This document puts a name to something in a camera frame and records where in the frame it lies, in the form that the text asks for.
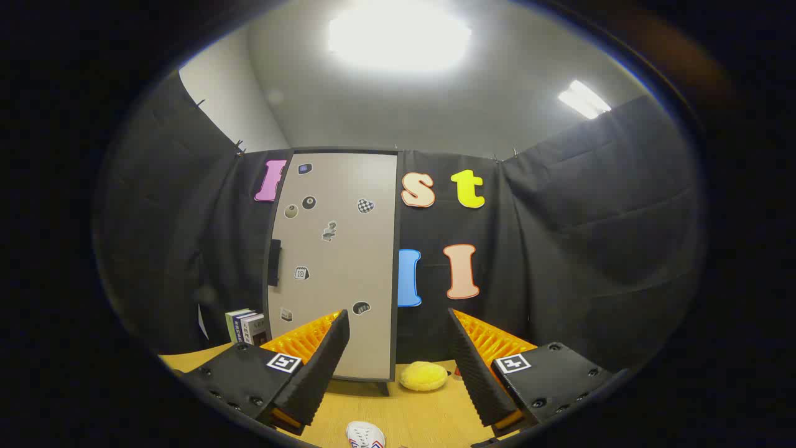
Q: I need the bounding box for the dark grey shoe cabinet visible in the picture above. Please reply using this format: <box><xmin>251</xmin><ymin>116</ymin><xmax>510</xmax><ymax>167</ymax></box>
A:
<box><xmin>266</xmin><ymin>147</ymin><xmax>402</xmax><ymax>396</ymax></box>

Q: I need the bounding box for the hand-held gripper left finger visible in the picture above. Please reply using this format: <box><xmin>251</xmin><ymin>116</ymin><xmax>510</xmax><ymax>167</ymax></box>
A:
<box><xmin>177</xmin><ymin>309</ymin><xmax>351</xmax><ymax>436</ymax></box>

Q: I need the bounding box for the black backdrop cloth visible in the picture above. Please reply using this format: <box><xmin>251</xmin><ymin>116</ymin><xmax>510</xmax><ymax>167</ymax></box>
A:
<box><xmin>93</xmin><ymin>72</ymin><xmax>706</xmax><ymax>374</ymax></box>

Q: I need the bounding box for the green spine book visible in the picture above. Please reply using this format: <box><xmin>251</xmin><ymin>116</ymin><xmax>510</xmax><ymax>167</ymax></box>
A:
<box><xmin>225</xmin><ymin>309</ymin><xmax>246</xmax><ymax>344</ymax></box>

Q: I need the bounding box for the large ceiling light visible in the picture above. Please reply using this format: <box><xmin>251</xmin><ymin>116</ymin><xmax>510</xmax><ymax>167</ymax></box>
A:
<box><xmin>328</xmin><ymin>0</ymin><xmax>472</xmax><ymax>72</ymax></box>

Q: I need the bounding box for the white canvas shoe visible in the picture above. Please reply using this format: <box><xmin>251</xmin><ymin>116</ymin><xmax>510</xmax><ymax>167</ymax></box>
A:
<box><xmin>346</xmin><ymin>421</ymin><xmax>386</xmax><ymax>448</ymax></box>

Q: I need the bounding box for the white spine book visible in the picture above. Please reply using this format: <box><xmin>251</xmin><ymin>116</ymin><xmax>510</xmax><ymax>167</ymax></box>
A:
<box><xmin>243</xmin><ymin>314</ymin><xmax>269</xmax><ymax>347</ymax></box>

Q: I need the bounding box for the small ceiling light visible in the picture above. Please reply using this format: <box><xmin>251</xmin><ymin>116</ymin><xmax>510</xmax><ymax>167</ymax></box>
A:
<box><xmin>558</xmin><ymin>80</ymin><xmax>612</xmax><ymax>120</ymax></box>

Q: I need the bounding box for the beige shoe cabinet door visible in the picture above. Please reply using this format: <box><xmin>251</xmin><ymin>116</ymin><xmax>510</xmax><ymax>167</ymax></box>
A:
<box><xmin>267</xmin><ymin>152</ymin><xmax>397</xmax><ymax>381</ymax></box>

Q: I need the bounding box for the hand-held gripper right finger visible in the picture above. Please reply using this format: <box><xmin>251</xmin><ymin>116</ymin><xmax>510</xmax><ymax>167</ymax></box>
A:
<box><xmin>447</xmin><ymin>308</ymin><xmax>629</xmax><ymax>439</ymax></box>

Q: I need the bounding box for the yellow plush cushion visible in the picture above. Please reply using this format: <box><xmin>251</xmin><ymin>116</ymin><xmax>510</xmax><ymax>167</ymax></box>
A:
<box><xmin>399</xmin><ymin>362</ymin><xmax>448</xmax><ymax>391</ymax></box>

